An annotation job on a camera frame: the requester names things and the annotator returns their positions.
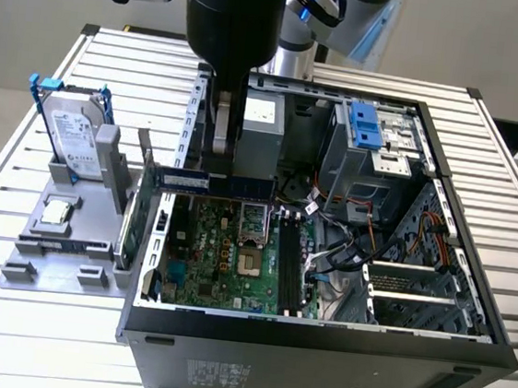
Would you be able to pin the RAM stick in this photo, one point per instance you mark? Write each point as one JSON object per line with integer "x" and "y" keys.
{"x": 181, "y": 180}
{"x": 66, "y": 246}

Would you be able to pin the black RAM slot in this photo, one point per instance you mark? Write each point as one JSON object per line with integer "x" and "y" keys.
{"x": 296, "y": 263}
{"x": 285, "y": 261}

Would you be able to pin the grey power supply unit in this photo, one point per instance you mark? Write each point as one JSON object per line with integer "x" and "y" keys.
{"x": 259, "y": 147}

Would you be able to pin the blue drive bay latch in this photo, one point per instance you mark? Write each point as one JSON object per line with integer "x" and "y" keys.
{"x": 365, "y": 126}

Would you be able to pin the silver drive cage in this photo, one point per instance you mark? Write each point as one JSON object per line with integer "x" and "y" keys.
{"x": 349, "y": 175}

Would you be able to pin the hard disk in blue carrier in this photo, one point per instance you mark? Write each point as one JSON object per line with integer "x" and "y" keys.
{"x": 75, "y": 137}

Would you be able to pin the green graphics card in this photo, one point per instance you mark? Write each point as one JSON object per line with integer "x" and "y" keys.
{"x": 138, "y": 218}

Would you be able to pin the grey parts rack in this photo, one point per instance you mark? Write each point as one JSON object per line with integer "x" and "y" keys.
{"x": 94, "y": 214}

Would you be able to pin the CPU socket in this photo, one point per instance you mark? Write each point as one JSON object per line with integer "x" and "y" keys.
{"x": 250, "y": 261}

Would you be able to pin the green motherboard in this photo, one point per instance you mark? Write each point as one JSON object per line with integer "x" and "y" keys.
{"x": 205, "y": 262}

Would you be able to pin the blue expansion slot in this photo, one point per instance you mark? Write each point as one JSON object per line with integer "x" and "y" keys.
{"x": 176, "y": 272}

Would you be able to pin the silver CPU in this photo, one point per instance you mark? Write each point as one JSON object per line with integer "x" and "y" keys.
{"x": 57, "y": 212}

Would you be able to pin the black block beside table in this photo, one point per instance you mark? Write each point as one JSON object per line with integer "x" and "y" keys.
{"x": 515, "y": 135}

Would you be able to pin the silver disk bay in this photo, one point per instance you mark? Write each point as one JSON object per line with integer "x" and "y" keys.
{"x": 410, "y": 298}

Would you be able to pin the grey label sticker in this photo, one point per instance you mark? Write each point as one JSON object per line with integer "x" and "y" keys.
{"x": 217, "y": 374}

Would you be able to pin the black open PC case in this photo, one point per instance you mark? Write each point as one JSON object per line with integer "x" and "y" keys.
{"x": 314, "y": 376}

